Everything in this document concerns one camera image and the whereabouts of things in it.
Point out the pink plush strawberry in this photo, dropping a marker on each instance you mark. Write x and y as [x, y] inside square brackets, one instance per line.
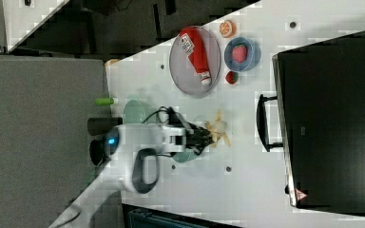
[239, 53]

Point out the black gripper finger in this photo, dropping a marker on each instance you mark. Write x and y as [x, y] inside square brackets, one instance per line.
[198, 131]
[198, 144]

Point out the red plush ketchup bottle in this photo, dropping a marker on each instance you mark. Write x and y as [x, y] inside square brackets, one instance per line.
[193, 46]

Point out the plush peeled banana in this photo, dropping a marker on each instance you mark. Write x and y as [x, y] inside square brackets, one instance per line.
[217, 130]

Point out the black toaster oven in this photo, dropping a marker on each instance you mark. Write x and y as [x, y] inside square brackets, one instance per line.
[321, 101]

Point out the orange slice toy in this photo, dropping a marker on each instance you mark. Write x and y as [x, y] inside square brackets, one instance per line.
[227, 29]

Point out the small red strawberry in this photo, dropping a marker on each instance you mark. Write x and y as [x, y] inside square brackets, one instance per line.
[231, 77]

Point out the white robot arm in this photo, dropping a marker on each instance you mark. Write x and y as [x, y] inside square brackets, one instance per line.
[133, 151]

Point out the blue bowl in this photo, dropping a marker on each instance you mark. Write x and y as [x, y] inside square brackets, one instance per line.
[253, 55]

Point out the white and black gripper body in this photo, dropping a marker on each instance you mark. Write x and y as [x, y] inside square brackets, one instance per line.
[175, 131]

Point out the green measuring cup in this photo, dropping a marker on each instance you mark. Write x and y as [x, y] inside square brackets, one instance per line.
[186, 156]

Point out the grey round plate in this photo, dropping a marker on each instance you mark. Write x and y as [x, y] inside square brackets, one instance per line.
[183, 72]

